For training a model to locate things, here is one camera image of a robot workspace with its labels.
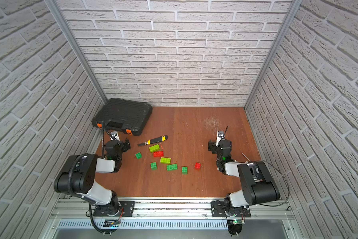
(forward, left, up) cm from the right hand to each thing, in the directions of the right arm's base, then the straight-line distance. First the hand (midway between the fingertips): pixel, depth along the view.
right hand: (220, 140), depth 94 cm
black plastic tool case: (+27, +67, -2) cm, 73 cm away
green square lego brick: (-14, +42, -2) cm, 45 cm away
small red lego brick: (-15, +17, -3) cm, 23 cm away
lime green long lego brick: (-1, +44, -4) cm, 44 cm away
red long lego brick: (-5, +40, -4) cm, 41 cm away
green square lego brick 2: (-18, +24, -2) cm, 30 cm away
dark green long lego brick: (-15, +32, -4) cm, 35 cm away
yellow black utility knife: (+6, +41, -5) cm, 42 cm away
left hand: (+5, +65, +2) cm, 65 cm away
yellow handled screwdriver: (-8, -15, -6) cm, 18 cm away
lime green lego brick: (-10, +36, -4) cm, 38 cm away
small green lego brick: (-5, +53, -4) cm, 53 cm away
